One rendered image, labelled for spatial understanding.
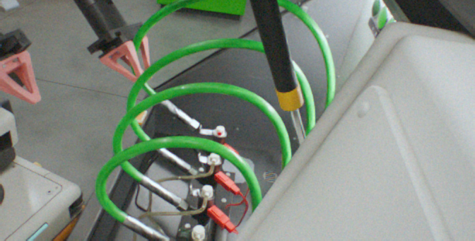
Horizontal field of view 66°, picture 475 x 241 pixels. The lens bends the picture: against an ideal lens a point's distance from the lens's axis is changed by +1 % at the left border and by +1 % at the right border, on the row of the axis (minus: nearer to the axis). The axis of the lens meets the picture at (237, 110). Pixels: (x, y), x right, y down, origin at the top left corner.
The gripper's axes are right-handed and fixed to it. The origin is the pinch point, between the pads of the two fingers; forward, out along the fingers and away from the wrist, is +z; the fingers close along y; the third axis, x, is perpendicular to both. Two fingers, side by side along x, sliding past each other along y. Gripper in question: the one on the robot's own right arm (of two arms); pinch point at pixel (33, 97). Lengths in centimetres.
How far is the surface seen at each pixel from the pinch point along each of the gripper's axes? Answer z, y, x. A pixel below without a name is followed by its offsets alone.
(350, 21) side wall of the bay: 27, 34, 56
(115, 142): 12.5, 9.3, -0.8
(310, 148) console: 16.6, 44.3, -14.3
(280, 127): 23.3, 31.1, 5.4
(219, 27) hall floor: 26, -144, 304
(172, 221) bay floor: 41.4, -17.7, 16.5
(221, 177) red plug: 30.4, 11.5, 10.1
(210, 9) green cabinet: 7, -149, 318
